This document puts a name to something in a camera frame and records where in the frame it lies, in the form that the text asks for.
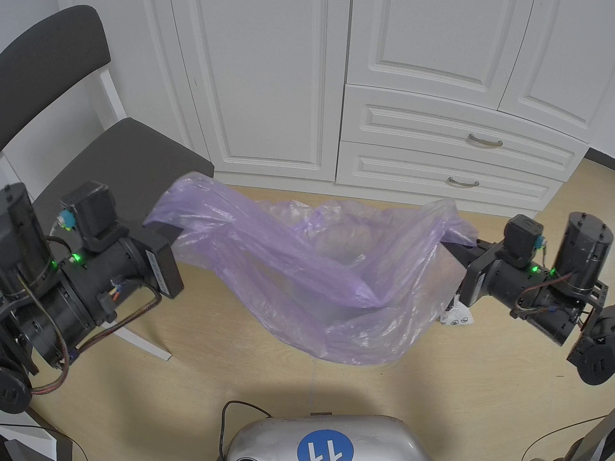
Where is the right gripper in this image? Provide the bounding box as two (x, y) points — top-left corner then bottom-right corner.
(439, 240), (554, 308)

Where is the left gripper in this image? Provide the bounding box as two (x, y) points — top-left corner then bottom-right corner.
(71, 221), (186, 326)

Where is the purple plastic bag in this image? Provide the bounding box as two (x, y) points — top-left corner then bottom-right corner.
(143, 172), (480, 367)

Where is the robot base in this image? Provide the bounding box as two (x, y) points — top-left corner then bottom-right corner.
(226, 412), (433, 461)

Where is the white printed wrapper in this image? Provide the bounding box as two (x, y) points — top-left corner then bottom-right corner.
(439, 295), (476, 328)

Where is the dark grey white-framed chair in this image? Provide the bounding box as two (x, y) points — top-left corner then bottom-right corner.
(0, 5), (215, 361)

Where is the white wardrobe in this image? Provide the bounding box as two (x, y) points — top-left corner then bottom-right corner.
(52, 0), (615, 212)

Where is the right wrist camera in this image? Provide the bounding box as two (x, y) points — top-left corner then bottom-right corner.
(480, 213), (547, 269)

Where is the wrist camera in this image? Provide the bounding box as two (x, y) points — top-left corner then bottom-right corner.
(480, 213), (547, 269)
(57, 182), (129, 254)

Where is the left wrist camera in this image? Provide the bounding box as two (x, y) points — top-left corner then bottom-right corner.
(57, 182), (129, 254)

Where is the black cable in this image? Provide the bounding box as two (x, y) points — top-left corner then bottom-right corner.
(217, 400), (275, 461)
(523, 413), (608, 461)

